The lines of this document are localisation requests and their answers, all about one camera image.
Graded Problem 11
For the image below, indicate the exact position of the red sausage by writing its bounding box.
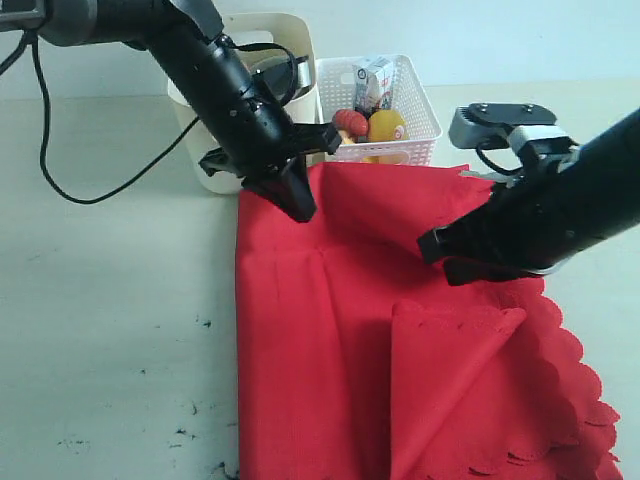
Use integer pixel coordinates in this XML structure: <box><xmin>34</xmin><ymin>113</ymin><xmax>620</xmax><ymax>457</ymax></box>
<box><xmin>333</xmin><ymin>109</ymin><xmax>369</xmax><ymax>137</ymax></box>

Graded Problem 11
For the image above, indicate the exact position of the small milk carton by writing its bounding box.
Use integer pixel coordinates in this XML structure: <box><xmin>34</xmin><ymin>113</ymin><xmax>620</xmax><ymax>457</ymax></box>
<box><xmin>353</xmin><ymin>56</ymin><xmax>395</xmax><ymax>118</ymax></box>

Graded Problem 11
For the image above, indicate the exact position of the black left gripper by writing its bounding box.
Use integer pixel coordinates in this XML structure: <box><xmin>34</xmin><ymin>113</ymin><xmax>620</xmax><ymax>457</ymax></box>
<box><xmin>149</xmin><ymin>34</ymin><xmax>341</xmax><ymax>223</ymax></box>

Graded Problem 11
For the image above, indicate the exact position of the white woven plastic basket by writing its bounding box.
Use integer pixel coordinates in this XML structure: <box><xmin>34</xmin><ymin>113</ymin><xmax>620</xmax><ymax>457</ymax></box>
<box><xmin>316</xmin><ymin>54</ymin><xmax>442</xmax><ymax>166</ymax></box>

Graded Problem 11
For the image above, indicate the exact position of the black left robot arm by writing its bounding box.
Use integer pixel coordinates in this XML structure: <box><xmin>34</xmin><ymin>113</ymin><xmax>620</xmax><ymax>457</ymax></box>
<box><xmin>1</xmin><ymin>0</ymin><xmax>342</xmax><ymax>223</ymax></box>

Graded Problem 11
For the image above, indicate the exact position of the red tablecloth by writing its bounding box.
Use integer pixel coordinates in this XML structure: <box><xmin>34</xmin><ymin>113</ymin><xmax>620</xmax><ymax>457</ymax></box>
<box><xmin>236</xmin><ymin>163</ymin><xmax>620</xmax><ymax>479</ymax></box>

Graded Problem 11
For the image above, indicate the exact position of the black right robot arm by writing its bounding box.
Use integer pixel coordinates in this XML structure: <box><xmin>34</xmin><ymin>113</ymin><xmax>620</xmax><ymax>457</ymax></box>
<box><xmin>417</xmin><ymin>103</ymin><xmax>639</xmax><ymax>286</ymax></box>

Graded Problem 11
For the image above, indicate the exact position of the fried chicken nugget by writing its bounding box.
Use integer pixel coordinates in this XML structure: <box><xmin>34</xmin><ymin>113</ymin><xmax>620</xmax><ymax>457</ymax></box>
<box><xmin>338</xmin><ymin>130</ymin><xmax>353</xmax><ymax>145</ymax></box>

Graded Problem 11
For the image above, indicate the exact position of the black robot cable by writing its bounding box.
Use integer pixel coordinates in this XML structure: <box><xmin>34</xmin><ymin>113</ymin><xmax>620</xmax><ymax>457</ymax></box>
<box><xmin>474</xmin><ymin>142</ymin><xmax>526</xmax><ymax>176</ymax></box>

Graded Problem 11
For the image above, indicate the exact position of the yellow cheese wedge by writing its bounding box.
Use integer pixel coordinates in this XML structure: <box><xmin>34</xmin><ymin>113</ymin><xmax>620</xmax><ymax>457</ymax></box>
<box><xmin>361</xmin><ymin>152</ymin><xmax>406</xmax><ymax>165</ymax></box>

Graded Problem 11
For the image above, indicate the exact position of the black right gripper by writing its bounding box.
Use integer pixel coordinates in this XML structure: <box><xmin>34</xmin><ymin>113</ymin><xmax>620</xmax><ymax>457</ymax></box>
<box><xmin>417</xmin><ymin>159</ymin><xmax>639</xmax><ymax>286</ymax></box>

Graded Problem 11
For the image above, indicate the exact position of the large cream plastic bin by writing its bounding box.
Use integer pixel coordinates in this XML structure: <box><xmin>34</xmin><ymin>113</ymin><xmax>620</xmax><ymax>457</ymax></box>
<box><xmin>167</xmin><ymin>13</ymin><xmax>319</xmax><ymax>195</ymax></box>

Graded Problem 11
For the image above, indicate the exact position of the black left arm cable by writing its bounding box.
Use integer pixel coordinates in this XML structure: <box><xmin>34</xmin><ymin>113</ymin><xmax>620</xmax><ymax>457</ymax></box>
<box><xmin>0</xmin><ymin>29</ymin><xmax>201</xmax><ymax>205</ymax></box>

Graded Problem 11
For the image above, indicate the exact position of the yellow lemon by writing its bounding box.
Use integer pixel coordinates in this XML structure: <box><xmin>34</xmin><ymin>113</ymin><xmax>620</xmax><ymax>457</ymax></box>
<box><xmin>367</xmin><ymin>110</ymin><xmax>409</xmax><ymax>143</ymax></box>

